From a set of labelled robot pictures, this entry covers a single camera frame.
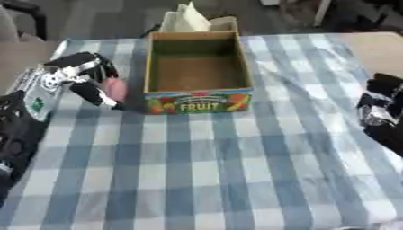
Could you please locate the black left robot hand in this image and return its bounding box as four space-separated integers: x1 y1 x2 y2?
42 51 128 111

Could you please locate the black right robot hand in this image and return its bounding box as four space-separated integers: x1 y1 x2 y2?
354 72 403 158

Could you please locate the pink round object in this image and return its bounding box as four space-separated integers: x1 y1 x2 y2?
101 77 130 102

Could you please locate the open cardboard box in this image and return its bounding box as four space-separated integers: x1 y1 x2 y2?
141 30 255 115

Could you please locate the black chair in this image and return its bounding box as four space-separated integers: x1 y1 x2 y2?
0 0 49 41

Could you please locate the white paper bag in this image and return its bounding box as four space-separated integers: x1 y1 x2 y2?
157 1 239 33

